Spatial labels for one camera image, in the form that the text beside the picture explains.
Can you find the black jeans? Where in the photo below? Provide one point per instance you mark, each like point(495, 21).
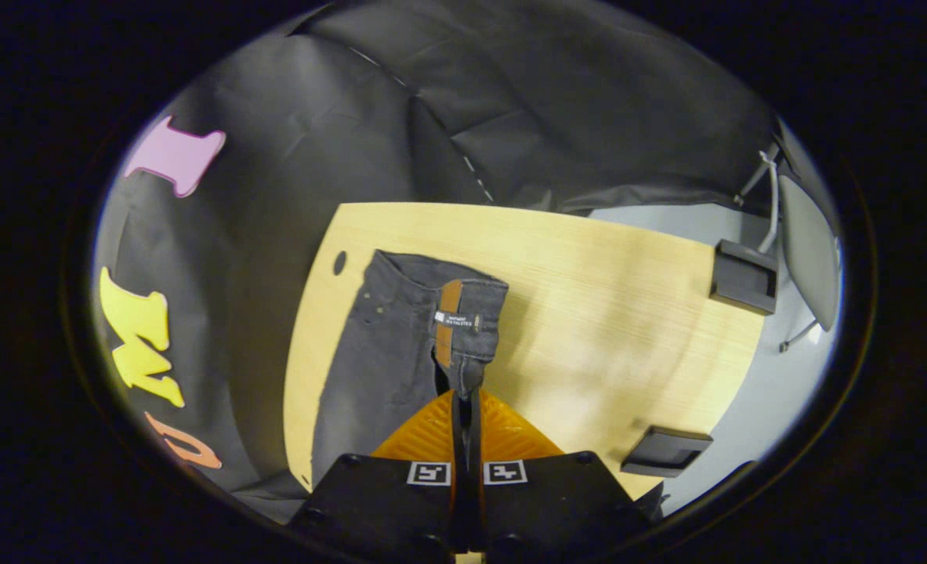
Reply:
point(392, 345)

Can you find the black backdrop cloth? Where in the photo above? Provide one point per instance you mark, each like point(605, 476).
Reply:
point(353, 117)

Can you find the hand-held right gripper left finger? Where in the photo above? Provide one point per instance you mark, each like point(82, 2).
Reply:
point(385, 505)

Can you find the black block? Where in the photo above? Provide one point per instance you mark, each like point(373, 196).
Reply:
point(744, 276)
point(667, 452)

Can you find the grey chair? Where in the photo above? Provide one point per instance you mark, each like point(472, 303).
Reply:
point(808, 251)

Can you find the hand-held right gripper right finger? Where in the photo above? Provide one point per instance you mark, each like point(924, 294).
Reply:
point(557, 501)

